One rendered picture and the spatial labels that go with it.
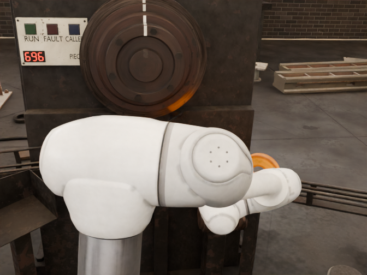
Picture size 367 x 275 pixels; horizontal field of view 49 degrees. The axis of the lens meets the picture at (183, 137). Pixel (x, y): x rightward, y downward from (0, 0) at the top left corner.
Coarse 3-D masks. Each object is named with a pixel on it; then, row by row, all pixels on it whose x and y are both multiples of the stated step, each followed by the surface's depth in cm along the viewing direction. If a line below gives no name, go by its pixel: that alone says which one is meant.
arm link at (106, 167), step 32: (64, 128) 61; (96, 128) 59; (128, 128) 59; (160, 128) 60; (64, 160) 58; (96, 160) 57; (128, 160) 57; (160, 160) 57; (64, 192) 60; (96, 192) 58; (128, 192) 57; (96, 224) 59; (128, 224) 60; (96, 256) 62; (128, 256) 63
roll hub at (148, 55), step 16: (128, 32) 137; (160, 32) 138; (112, 48) 138; (128, 48) 140; (144, 48) 140; (160, 48) 142; (176, 48) 141; (112, 64) 141; (128, 64) 141; (144, 64) 142; (160, 64) 142; (176, 64) 144; (112, 80) 143; (128, 80) 145; (144, 80) 144; (160, 80) 147; (176, 80) 146; (128, 96) 146; (144, 96) 147; (160, 96) 148
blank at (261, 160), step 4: (252, 156) 156; (256, 156) 156; (260, 156) 155; (264, 156) 155; (268, 156) 156; (252, 160) 157; (256, 160) 156; (260, 160) 155; (264, 160) 155; (268, 160) 154; (272, 160) 154; (256, 164) 157; (260, 164) 156; (264, 164) 155; (268, 164) 154; (272, 164) 154; (276, 164) 155; (264, 168) 156; (268, 168) 155
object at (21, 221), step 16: (16, 176) 150; (32, 176) 152; (0, 192) 148; (16, 192) 152; (32, 192) 157; (48, 192) 144; (0, 208) 150; (16, 208) 150; (32, 208) 149; (48, 208) 148; (0, 224) 142; (16, 224) 142; (32, 224) 141; (0, 240) 135; (16, 240) 144; (16, 256) 147; (32, 256) 151; (16, 272) 153; (32, 272) 153
